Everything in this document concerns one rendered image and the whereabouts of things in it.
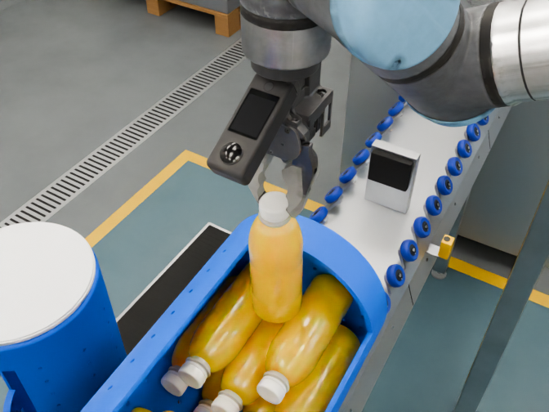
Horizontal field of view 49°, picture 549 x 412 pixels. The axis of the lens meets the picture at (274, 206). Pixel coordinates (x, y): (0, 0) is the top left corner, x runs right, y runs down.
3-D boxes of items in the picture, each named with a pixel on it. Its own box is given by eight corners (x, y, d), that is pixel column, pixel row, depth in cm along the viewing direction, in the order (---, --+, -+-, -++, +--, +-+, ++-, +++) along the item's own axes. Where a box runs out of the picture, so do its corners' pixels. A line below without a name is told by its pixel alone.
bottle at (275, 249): (311, 306, 88) (314, 216, 75) (273, 331, 85) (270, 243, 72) (280, 275, 92) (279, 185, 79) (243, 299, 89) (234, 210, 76)
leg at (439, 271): (448, 271, 243) (485, 148, 200) (443, 281, 239) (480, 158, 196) (434, 266, 245) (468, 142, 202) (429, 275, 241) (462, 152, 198)
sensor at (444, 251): (451, 252, 130) (455, 236, 127) (446, 261, 129) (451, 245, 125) (417, 239, 133) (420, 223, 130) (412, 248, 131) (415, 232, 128)
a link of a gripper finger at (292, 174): (332, 199, 77) (324, 136, 71) (310, 228, 73) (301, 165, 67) (310, 194, 78) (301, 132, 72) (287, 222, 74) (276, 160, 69)
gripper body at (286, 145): (332, 132, 72) (340, 39, 64) (298, 173, 67) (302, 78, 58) (276, 114, 75) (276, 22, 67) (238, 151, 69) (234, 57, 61)
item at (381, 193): (409, 207, 136) (421, 153, 125) (403, 218, 134) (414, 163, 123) (368, 192, 140) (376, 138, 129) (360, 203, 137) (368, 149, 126)
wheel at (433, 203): (436, 190, 131) (429, 191, 133) (430, 202, 129) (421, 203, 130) (446, 206, 133) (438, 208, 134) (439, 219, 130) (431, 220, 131)
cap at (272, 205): (296, 216, 75) (296, 205, 74) (272, 230, 74) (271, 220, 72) (277, 199, 78) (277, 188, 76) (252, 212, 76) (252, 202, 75)
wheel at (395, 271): (399, 258, 117) (390, 259, 119) (390, 274, 114) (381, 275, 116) (409, 275, 119) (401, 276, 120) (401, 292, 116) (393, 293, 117)
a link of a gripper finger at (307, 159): (322, 191, 70) (314, 126, 65) (316, 199, 69) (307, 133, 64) (287, 183, 72) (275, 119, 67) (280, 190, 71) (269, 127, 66)
